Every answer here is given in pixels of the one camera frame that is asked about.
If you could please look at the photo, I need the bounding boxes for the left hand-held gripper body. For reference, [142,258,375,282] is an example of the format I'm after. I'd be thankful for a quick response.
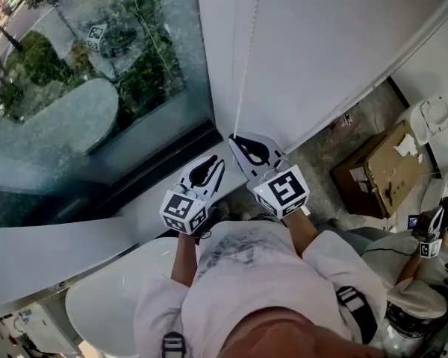
[158,183,211,236]

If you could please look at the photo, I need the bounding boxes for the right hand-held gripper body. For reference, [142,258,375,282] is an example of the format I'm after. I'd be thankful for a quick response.
[248,155,310,220]

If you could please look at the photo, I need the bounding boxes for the white bead chain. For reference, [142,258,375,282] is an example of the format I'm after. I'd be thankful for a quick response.
[234,0,266,137]

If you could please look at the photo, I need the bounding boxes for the person's left forearm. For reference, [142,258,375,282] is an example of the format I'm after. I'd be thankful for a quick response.
[169,231,202,289]

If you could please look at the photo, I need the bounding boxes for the person's right forearm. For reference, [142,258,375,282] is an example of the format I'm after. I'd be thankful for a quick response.
[285,209,319,259]

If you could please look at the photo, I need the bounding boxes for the person's left shoe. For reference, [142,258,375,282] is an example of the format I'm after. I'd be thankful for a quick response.
[212,199,231,222]

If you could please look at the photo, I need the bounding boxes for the large brown cardboard box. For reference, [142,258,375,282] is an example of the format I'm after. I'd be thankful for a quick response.
[330,119,429,220]

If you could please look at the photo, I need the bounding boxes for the operator in white shirt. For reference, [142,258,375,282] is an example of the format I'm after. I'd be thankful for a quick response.
[133,220,388,358]

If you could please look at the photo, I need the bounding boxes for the green garden shrubs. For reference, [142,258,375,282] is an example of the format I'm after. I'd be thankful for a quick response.
[3,0,187,126]

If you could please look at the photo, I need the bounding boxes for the white window sill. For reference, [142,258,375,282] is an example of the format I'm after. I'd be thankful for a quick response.
[0,139,249,322]

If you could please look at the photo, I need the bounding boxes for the white bathtub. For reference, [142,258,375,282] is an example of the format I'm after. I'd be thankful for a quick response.
[65,236,190,358]

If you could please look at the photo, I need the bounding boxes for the dark-framed glass window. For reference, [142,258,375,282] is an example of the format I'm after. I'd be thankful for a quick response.
[0,0,225,230]

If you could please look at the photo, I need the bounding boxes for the person's head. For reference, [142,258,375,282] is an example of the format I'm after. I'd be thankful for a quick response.
[222,306,389,358]

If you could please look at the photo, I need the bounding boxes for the white toilet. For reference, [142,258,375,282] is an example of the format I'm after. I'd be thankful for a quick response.
[397,95,448,149]

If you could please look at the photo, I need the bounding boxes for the cluttered white shelf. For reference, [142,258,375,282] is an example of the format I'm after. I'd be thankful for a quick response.
[0,304,79,358]

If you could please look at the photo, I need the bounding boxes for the black harness strap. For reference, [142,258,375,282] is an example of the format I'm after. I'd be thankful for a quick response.
[335,285,379,345]
[162,330,190,358]

